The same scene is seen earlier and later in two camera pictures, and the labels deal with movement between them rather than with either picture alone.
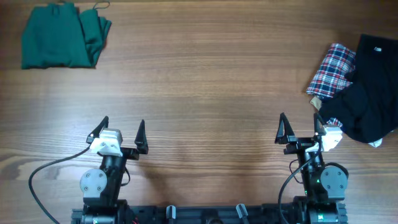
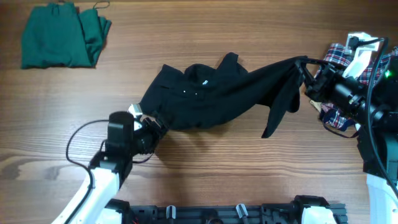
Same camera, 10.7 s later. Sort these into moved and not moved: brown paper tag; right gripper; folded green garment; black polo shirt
Moved: right gripper; black polo shirt
Not moved: brown paper tag; folded green garment
